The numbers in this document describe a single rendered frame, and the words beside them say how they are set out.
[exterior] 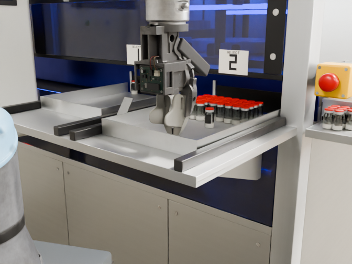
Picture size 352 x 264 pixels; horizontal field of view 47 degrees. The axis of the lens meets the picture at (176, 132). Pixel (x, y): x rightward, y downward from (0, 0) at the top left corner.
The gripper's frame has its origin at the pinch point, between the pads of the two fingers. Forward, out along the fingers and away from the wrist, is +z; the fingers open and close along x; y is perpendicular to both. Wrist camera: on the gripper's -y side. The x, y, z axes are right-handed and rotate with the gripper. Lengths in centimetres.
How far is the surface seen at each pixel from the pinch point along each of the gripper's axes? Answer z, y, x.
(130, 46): -12, -32, -43
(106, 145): 3.7, 6.5, -12.8
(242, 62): -10.2, -31.5, -4.3
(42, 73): 2, -40, -105
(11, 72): -3, -16, -87
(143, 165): 4.4, 8.5, -0.5
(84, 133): 2.6, 6.0, -20.2
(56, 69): -1, -40, -95
